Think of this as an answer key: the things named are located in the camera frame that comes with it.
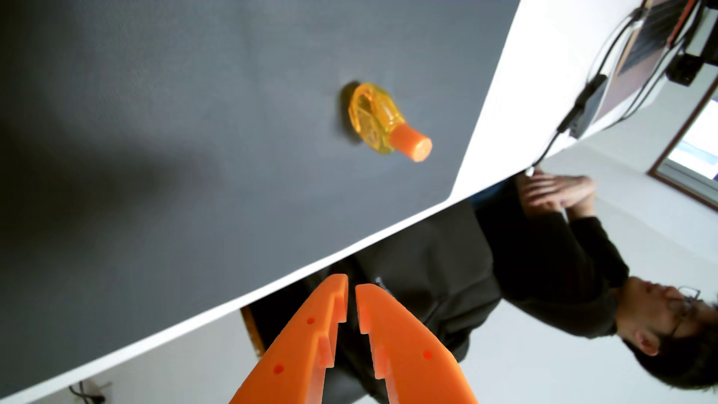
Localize black clamp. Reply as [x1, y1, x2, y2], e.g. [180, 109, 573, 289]
[666, 19, 718, 86]

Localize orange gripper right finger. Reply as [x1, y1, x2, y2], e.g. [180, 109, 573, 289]
[355, 283, 479, 404]

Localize black backpack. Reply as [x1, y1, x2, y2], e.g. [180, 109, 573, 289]
[247, 199, 503, 404]

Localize yellow eyedrops bottle orange cap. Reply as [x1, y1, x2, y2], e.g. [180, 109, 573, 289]
[348, 82, 433, 163]

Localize white wall outlet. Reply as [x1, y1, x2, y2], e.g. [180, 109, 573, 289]
[67, 380, 114, 404]

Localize eyeglasses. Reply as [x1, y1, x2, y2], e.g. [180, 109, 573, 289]
[666, 286, 703, 339]

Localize black cable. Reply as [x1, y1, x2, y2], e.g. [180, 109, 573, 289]
[530, 6, 651, 169]

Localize dark grey textured mat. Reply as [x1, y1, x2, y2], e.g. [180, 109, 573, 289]
[0, 0, 521, 397]

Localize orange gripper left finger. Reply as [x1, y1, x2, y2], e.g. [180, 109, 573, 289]
[229, 273, 350, 404]

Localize person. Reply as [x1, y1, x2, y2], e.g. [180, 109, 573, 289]
[474, 178, 718, 391]

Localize brown window frame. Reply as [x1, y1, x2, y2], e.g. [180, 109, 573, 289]
[647, 79, 718, 212]

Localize person's hand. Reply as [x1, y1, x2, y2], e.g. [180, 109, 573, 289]
[515, 171, 597, 217]

